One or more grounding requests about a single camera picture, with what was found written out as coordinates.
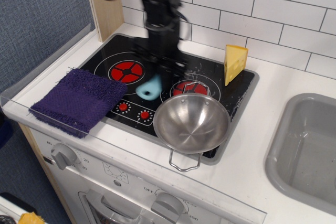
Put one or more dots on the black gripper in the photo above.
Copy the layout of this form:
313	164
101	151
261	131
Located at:
159	53

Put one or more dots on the blue dish brush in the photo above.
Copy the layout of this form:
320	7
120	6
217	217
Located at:
151	89

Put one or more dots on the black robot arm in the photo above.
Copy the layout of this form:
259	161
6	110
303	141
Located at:
162	12

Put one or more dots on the purple towel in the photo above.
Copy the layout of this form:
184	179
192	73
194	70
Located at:
78	102

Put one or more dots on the black toy stovetop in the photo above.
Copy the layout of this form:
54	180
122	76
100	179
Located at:
116	61

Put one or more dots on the yellow cheese wedge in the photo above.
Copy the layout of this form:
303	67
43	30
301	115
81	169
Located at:
235	62

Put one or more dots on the grey left oven knob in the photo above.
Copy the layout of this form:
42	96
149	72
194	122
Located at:
63	156

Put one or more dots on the grey oven knob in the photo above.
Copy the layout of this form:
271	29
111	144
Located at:
63	156
168	207

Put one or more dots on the grey right oven knob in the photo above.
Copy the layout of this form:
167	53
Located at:
168	207

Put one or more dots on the grey sink basin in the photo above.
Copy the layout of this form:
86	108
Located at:
301	160

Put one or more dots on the yellow object at corner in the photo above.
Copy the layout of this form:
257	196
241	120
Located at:
30	218

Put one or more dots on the steel bowl with wire handles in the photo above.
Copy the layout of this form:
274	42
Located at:
191	123

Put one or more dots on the wooden side post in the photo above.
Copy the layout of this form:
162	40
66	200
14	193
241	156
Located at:
107	16

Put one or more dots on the silver oven door handle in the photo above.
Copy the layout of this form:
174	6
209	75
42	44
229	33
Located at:
112	209

